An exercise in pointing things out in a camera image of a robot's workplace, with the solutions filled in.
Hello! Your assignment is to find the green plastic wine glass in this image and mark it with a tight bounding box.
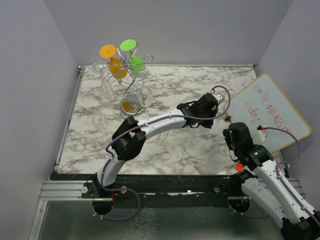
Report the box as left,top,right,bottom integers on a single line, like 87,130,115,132
120,39,146,78

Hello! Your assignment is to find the orange plastic wine glass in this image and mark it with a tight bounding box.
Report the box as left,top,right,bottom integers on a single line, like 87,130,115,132
99,44,128,79

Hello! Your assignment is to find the clear wine glass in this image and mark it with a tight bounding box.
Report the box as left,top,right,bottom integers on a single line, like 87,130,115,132
91,61,114,102
136,68,153,108

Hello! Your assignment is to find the clear wine glass front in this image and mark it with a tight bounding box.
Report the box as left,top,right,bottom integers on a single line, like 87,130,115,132
136,68,153,108

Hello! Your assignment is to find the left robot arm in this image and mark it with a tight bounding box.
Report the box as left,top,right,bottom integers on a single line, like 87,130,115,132
92,93,225,192

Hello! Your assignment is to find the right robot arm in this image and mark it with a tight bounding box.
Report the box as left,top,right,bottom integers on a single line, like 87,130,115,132
222,122,320,240

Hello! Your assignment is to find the chrome wine glass rack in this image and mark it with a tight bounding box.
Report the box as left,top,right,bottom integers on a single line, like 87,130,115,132
108,46,154,117

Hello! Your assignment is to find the red marker pen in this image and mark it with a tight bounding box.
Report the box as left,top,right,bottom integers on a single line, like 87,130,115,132
235,162,244,172

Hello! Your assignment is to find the yellow framed whiteboard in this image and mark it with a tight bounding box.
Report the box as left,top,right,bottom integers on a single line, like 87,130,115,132
227,73,312,140

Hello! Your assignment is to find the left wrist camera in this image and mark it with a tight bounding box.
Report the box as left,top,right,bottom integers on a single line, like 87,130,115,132
213,93,225,105

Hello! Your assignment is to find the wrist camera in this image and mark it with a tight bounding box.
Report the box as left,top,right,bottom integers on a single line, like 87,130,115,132
250,125,267,144
213,93,225,105

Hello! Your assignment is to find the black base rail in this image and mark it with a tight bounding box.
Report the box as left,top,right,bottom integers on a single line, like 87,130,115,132
50,173,246,209

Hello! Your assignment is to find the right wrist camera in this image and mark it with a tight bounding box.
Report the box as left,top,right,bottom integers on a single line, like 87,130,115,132
250,125,267,144

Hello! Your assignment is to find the aluminium frame rail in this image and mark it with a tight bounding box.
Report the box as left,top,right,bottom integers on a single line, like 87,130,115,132
37,179,308,203

